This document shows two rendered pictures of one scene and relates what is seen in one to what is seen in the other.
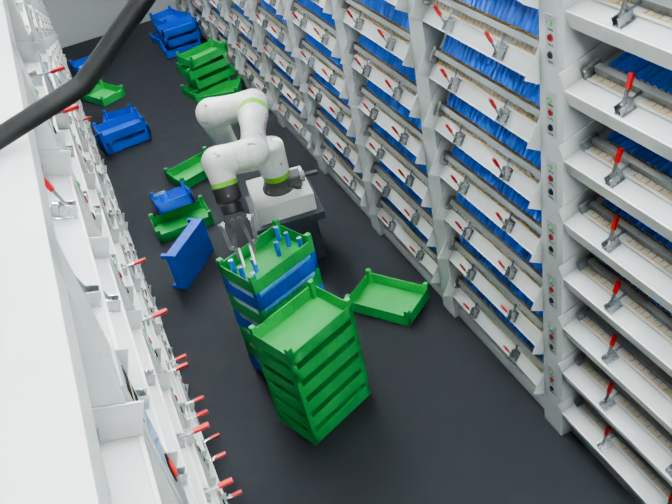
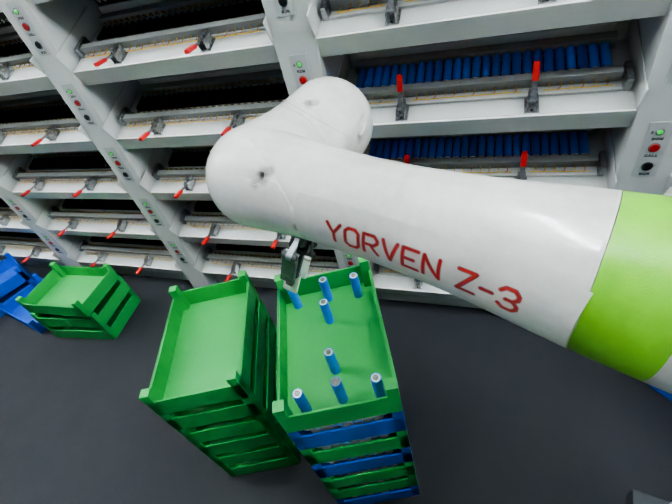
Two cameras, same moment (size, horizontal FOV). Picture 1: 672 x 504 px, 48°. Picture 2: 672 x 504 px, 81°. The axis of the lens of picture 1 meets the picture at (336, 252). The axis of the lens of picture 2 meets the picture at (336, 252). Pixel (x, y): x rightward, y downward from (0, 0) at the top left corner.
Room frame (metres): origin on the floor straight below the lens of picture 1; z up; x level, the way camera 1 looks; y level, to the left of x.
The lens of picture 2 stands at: (2.58, -0.04, 1.13)
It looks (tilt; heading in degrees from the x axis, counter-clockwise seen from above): 43 degrees down; 133
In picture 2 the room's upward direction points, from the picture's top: 16 degrees counter-clockwise
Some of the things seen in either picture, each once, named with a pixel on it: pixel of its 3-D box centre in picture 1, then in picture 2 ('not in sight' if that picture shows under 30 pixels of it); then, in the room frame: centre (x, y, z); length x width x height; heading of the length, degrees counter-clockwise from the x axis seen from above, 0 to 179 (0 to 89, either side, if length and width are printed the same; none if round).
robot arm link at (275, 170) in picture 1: (268, 158); not in sight; (2.94, 0.20, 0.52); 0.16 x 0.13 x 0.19; 89
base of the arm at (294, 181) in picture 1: (289, 179); not in sight; (2.94, 0.13, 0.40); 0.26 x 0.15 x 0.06; 91
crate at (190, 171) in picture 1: (195, 167); not in sight; (3.92, 0.70, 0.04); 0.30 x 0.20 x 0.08; 124
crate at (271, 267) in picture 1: (265, 255); (330, 334); (2.24, 0.25, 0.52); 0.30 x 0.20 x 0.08; 128
